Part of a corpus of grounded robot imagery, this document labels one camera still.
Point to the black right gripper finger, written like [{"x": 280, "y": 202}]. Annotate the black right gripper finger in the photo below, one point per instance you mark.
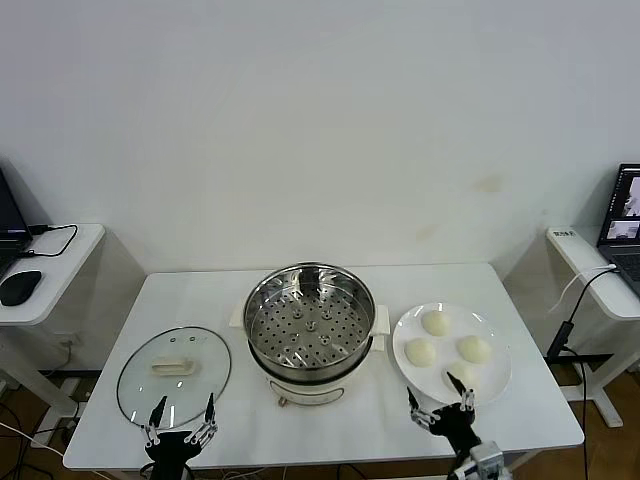
[
  {"x": 413, "y": 400},
  {"x": 456, "y": 384}
]

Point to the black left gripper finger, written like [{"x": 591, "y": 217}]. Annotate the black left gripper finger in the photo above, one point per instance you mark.
[
  {"x": 156, "y": 414},
  {"x": 209, "y": 410}
]

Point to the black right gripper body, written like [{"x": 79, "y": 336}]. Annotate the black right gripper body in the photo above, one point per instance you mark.
[{"x": 457, "y": 425}]

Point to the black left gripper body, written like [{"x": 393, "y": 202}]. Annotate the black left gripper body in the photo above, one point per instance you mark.
[{"x": 170, "y": 450}]

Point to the white steamed baozi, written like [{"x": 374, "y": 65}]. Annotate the white steamed baozi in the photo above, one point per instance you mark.
[
  {"x": 470, "y": 374},
  {"x": 473, "y": 348},
  {"x": 420, "y": 351},
  {"x": 436, "y": 322}
]

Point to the perforated steel steamer basket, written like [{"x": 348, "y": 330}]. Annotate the perforated steel steamer basket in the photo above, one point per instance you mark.
[{"x": 280, "y": 320}]

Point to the white round plate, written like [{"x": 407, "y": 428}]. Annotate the white round plate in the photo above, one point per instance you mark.
[{"x": 495, "y": 370}]

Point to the white side desk with mouse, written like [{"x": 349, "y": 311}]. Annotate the white side desk with mouse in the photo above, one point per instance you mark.
[{"x": 75, "y": 270}]

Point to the white side desk with label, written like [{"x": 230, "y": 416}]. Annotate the white side desk with label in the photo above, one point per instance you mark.
[{"x": 615, "y": 305}]

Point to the small white printed label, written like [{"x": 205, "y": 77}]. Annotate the small white printed label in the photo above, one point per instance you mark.
[{"x": 562, "y": 232}]

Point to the black computer mouse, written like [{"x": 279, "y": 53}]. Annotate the black computer mouse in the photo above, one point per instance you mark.
[{"x": 20, "y": 287}]

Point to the black laptop with dark screen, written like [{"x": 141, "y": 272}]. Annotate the black laptop with dark screen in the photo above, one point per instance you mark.
[{"x": 10, "y": 210}]

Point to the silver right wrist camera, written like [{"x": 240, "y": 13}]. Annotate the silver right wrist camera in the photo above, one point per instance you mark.
[{"x": 485, "y": 457}]

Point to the white wall socket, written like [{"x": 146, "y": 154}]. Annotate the white wall socket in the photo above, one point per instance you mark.
[{"x": 69, "y": 342}]

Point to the grey laptop showing camera windows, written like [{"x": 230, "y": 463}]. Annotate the grey laptop showing camera windows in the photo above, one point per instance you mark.
[{"x": 625, "y": 210}]

